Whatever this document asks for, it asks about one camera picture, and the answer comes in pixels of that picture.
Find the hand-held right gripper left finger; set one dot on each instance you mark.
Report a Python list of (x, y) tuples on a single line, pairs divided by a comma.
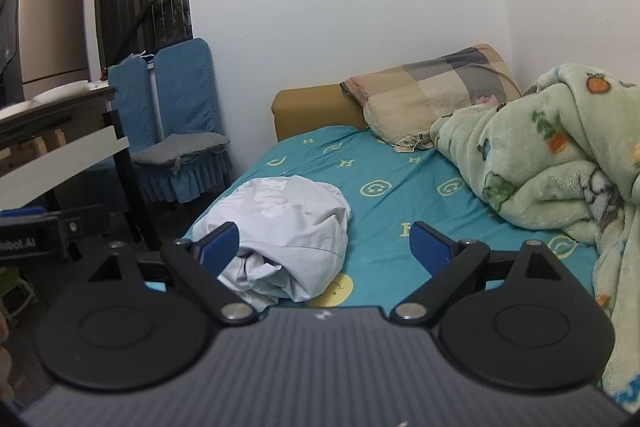
[(220, 246)]

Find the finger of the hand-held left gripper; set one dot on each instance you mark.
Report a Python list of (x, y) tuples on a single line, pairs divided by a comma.
[(82, 222)]

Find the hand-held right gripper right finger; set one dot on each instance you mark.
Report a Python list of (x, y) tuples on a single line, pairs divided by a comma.
[(427, 248)]

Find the white garment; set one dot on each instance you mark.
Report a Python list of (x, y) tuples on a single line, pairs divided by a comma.
[(300, 217)]

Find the green stool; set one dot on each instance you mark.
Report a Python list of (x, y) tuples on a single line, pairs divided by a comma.
[(15, 292)]

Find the teal patterned bed sheet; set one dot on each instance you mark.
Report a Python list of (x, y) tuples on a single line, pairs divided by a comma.
[(400, 167)]

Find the grey seat cushion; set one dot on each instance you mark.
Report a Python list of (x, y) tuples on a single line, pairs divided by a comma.
[(175, 147)]

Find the dark wooden table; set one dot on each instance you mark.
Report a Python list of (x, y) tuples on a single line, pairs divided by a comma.
[(50, 114)]

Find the blue covered chair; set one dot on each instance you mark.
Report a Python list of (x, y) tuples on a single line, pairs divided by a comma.
[(127, 107), (185, 92)]

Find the white plate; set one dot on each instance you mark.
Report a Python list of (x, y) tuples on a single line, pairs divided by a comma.
[(15, 110), (62, 91)]

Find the green printed fleece blanket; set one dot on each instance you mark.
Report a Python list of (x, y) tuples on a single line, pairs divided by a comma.
[(550, 167)]

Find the plaid pillow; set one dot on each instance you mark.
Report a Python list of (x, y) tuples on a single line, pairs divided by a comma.
[(425, 92)]

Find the tan bed headboard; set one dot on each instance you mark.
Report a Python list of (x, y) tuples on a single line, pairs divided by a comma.
[(310, 107)]

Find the bronze refrigerator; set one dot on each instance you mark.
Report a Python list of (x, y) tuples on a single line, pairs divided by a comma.
[(50, 27)]

